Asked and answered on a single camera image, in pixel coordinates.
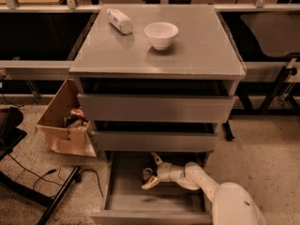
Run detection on grey open bottom drawer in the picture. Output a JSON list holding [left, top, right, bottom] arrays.
[[91, 152, 213, 225]]

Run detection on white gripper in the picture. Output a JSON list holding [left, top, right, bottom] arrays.
[[142, 152, 185, 190]]

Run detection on white ceramic bowl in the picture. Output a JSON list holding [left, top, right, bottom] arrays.
[[144, 22, 179, 51]]

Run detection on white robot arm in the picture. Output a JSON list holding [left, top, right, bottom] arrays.
[[142, 152, 267, 225]]

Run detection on black chair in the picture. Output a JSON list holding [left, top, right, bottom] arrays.
[[0, 107, 27, 160]]

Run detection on grey chair right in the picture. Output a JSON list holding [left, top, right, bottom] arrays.
[[241, 11, 300, 114]]

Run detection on orange soda can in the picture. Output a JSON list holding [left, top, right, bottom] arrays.
[[142, 168, 153, 183]]

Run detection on grey middle drawer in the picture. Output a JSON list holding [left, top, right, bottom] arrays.
[[93, 131, 218, 152]]

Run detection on grey top drawer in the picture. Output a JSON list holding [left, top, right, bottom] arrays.
[[78, 94, 235, 123]]

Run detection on snack items in box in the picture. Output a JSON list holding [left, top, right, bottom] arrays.
[[64, 108, 87, 129]]

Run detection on grey drawer cabinet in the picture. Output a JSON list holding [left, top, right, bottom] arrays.
[[69, 5, 246, 152]]

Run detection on cardboard box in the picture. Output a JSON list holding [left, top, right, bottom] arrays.
[[37, 79, 97, 157]]

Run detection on clear plastic bottle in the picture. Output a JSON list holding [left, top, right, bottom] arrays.
[[106, 8, 133, 35]]

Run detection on black chair leg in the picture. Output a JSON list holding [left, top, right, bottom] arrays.
[[37, 166, 81, 225]]

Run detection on black floor cable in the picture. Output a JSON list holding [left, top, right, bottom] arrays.
[[7, 153, 104, 199]]

